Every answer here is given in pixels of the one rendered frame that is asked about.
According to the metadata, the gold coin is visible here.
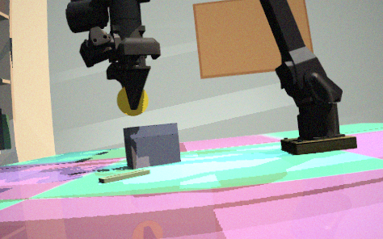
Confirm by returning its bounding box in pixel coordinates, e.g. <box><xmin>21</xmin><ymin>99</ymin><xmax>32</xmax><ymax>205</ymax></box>
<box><xmin>116</xmin><ymin>88</ymin><xmax>148</xmax><ymax>116</ymax></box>

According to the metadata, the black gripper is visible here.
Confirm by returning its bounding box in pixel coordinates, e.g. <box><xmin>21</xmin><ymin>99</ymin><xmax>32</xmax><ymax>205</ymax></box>
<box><xmin>107</xmin><ymin>19</ymin><xmax>161</xmax><ymax>110</ymax></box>

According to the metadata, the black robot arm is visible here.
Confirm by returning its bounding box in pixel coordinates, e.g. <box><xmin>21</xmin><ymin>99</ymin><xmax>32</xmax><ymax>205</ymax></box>
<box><xmin>65</xmin><ymin>0</ymin><xmax>346</xmax><ymax>140</ymax></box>

